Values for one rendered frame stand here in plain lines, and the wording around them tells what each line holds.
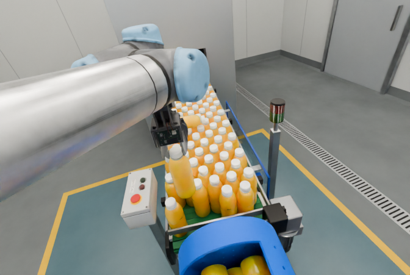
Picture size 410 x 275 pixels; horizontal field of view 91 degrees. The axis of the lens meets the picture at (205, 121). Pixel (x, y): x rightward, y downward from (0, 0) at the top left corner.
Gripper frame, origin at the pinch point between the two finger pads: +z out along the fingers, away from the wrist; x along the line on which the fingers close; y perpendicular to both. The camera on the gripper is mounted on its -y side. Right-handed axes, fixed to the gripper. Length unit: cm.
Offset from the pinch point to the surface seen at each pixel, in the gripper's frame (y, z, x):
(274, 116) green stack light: -24, 12, 44
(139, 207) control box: -0.1, 21.8, -17.7
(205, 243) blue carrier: 23.2, 9.6, 4.0
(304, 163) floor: -93, 131, 117
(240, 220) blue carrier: 20.1, 9.0, 13.6
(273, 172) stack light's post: -25, 50, 45
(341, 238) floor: -16, 131, 101
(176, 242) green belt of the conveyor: 4.6, 41.9, -8.6
